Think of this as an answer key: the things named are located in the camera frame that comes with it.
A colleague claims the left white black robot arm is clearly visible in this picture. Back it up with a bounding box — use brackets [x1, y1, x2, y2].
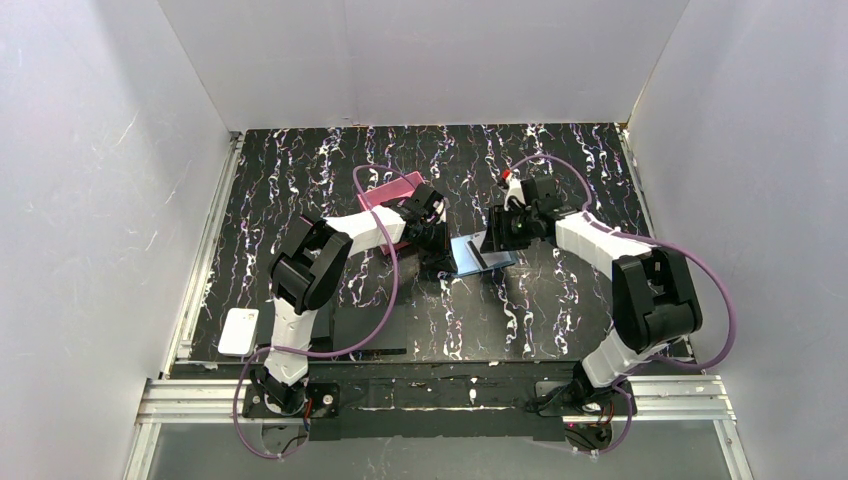
[250, 184, 457, 416]

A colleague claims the large black flat plate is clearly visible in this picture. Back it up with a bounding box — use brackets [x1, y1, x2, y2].
[331, 304, 409, 354]

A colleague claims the aluminium front rail frame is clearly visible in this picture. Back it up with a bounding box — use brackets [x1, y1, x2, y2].
[125, 372, 752, 479]

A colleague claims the aluminium left side rail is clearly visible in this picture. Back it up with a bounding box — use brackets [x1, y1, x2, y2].
[159, 131, 244, 380]

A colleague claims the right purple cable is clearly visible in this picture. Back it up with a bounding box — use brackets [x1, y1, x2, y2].
[500, 153, 738, 456]

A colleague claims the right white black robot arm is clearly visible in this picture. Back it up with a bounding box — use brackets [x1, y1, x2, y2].
[479, 170, 703, 411]

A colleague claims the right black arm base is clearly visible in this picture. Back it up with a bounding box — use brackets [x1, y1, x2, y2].
[525, 381, 637, 420]

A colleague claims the blue leather card holder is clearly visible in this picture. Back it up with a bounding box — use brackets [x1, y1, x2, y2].
[451, 231, 517, 277]

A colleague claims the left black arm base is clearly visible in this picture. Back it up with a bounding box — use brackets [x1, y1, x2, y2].
[240, 383, 341, 419]

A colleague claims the pink plastic tray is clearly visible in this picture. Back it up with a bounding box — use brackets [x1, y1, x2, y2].
[349, 171, 423, 256]

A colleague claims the small black flat plate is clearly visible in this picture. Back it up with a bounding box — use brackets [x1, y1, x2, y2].
[310, 309, 334, 351]

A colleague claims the white rectangular device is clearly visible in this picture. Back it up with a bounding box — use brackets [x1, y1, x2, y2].
[217, 308, 259, 358]

